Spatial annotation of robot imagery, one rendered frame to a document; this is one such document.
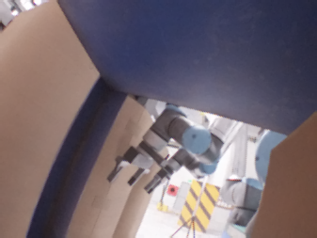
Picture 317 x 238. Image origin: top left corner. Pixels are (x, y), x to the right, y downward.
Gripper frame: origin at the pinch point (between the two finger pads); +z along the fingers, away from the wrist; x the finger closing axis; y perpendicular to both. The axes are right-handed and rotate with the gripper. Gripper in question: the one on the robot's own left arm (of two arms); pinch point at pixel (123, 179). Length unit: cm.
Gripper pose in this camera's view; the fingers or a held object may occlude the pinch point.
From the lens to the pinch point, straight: 71.4
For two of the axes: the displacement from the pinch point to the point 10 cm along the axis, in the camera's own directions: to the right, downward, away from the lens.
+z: -6.2, 7.8, -0.5
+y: -6.6, -4.9, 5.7
